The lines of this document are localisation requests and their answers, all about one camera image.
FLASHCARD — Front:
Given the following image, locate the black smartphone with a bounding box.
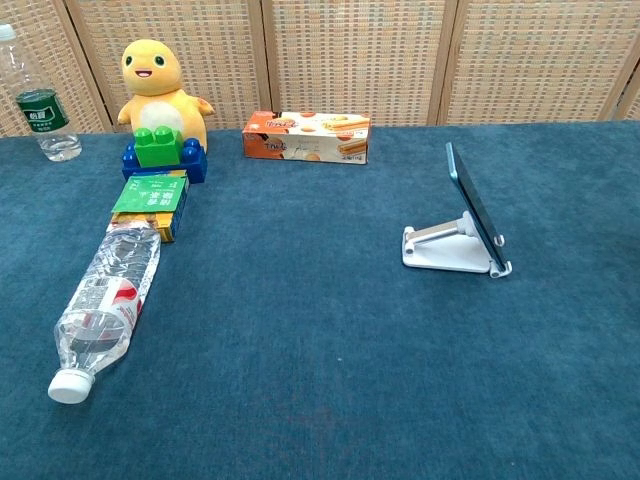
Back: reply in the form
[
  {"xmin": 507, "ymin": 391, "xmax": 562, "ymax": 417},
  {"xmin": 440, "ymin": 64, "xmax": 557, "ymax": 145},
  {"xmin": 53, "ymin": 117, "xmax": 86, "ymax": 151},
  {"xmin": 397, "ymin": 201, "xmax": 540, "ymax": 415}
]
[{"xmin": 445, "ymin": 141, "xmax": 508, "ymax": 271}]

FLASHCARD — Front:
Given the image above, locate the orange biscuit box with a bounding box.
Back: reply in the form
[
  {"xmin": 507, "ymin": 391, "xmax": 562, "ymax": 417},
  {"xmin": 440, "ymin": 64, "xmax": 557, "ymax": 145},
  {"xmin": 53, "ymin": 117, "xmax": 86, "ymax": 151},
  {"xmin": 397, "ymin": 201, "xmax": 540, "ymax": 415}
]
[{"xmin": 241, "ymin": 110, "xmax": 371, "ymax": 165}]

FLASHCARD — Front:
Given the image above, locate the white folding phone stand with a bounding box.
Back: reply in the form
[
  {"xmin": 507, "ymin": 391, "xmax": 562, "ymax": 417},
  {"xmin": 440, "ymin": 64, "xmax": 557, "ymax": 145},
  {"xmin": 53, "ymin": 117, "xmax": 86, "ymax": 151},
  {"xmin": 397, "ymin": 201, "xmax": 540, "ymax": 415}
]
[{"xmin": 402, "ymin": 210, "xmax": 514, "ymax": 279}]

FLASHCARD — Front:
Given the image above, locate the blue carpet table cover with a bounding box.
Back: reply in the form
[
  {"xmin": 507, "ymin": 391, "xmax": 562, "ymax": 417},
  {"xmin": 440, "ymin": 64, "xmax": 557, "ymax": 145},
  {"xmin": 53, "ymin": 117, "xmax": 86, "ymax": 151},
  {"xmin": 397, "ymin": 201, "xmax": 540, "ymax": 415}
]
[{"xmin": 0, "ymin": 119, "xmax": 640, "ymax": 480}]

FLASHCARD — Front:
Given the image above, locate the blue building block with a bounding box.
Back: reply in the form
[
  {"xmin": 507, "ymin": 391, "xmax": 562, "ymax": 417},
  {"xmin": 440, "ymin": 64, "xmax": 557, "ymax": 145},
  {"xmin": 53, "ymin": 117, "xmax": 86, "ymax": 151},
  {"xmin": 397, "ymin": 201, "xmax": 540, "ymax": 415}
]
[{"xmin": 121, "ymin": 138, "xmax": 209, "ymax": 185}]

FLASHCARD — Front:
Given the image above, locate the yellow and blue carton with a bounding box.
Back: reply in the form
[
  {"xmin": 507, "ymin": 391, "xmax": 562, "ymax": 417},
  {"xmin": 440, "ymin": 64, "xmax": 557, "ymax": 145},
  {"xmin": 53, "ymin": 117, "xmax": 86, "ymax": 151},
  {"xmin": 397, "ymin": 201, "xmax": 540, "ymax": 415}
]
[{"xmin": 110, "ymin": 169, "xmax": 191, "ymax": 244}]

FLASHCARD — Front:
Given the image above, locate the green sachet packet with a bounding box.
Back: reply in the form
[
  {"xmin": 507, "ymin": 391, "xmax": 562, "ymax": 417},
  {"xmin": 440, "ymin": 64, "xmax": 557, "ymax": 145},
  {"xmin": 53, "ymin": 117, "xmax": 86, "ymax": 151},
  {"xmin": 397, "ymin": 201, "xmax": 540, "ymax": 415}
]
[{"xmin": 110, "ymin": 173, "xmax": 188, "ymax": 215}]

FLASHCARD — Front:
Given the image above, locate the green building block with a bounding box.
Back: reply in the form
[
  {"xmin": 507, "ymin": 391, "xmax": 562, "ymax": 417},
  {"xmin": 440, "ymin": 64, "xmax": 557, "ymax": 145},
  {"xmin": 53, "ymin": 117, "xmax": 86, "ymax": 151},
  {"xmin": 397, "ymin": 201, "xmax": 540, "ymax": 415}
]
[{"xmin": 133, "ymin": 125, "xmax": 185, "ymax": 169}]

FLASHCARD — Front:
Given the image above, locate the woven rattan folding screen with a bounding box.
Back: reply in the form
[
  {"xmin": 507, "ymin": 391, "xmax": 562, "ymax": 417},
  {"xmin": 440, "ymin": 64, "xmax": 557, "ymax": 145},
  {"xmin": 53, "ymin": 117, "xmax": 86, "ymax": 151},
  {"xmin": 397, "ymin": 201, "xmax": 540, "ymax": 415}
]
[{"xmin": 0, "ymin": 0, "xmax": 640, "ymax": 139}]

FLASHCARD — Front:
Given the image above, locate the yellow plush toy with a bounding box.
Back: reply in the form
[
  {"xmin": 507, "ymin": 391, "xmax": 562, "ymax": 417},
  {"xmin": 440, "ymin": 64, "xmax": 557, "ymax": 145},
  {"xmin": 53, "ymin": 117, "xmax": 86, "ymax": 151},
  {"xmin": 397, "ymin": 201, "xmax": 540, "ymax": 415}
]
[{"xmin": 117, "ymin": 38, "xmax": 216, "ymax": 153}]

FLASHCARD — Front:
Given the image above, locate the red label water bottle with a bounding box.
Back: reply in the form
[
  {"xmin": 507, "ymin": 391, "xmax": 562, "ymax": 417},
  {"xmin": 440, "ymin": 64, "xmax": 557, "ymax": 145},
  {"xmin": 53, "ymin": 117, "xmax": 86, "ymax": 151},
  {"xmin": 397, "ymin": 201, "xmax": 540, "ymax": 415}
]
[{"xmin": 47, "ymin": 223, "xmax": 162, "ymax": 405}]

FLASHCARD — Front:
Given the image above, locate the green label water bottle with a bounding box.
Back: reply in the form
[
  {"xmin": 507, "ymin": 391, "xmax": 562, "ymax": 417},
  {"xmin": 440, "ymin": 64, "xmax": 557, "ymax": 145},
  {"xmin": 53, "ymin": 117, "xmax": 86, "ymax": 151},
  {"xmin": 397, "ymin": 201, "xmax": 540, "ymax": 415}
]
[{"xmin": 0, "ymin": 23, "xmax": 83, "ymax": 163}]

